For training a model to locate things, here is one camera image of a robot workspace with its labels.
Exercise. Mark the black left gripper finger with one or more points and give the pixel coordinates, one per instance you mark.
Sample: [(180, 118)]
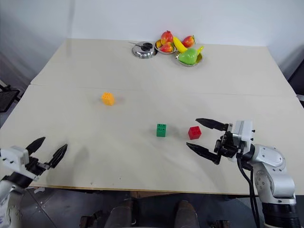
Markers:
[(35, 146), (58, 155)]

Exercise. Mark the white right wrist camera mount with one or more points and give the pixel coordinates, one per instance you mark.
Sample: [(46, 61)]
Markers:
[(245, 133)]

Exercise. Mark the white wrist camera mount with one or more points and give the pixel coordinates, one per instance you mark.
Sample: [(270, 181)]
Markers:
[(245, 133), (14, 156)]

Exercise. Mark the dark furniture beside table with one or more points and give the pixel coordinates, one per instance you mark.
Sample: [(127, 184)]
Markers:
[(298, 80)]

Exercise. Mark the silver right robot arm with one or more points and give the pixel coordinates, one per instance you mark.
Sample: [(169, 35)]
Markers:
[(273, 161)]

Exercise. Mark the red studded cube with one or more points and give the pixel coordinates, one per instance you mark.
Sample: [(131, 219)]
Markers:
[(194, 133)]

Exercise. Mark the dark rounded shape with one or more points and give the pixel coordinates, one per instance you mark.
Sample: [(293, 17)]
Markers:
[(186, 213), (118, 213)]

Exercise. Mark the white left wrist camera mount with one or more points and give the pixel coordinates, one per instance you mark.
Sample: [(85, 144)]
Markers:
[(14, 156)]

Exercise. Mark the red yellow toy apple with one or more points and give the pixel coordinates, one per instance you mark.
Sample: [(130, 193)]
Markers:
[(166, 47)]

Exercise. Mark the green toy bell pepper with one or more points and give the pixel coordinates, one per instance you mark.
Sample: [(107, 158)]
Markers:
[(187, 56)]

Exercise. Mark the steel bowl with fruits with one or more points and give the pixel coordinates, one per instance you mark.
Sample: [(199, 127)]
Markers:
[(166, 52)]

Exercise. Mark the small yellow toy banana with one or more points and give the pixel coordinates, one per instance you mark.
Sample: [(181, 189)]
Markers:
[(200, 50)]

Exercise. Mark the green studded cube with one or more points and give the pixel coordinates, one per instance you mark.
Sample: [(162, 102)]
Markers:
[(161, 131)]

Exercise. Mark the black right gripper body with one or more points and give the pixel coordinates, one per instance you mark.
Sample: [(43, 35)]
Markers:
[(226, 146)]

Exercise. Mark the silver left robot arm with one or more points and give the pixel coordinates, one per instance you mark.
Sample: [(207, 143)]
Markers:
[(5, 190)]

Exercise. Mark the orange studded cube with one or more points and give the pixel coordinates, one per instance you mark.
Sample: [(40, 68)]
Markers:
[(108, 99)]

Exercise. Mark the red toy apple green stem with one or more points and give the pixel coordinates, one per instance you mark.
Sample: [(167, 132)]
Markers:
[(188, 41)]

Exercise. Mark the steel bowl with green pepper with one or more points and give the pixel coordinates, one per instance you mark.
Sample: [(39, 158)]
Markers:
[(199, 59)]

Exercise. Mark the steel lid with black knob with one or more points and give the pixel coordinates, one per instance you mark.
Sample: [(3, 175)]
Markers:
[(142, 54)]

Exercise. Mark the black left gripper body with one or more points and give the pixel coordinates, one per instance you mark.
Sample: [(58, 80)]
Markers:
[(35, 167)]

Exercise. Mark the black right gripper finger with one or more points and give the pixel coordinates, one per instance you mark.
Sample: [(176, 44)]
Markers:
[(203, 151), (211, 124)]

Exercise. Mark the small orange toy fruit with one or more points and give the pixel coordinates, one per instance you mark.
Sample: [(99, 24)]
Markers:
[(158, 43)]

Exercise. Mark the red yellow toy peach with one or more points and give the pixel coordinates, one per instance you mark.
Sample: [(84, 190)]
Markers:
[(167, 36)]

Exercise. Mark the black stand beside table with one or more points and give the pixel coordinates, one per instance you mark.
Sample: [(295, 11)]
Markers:
[(8, 98)]

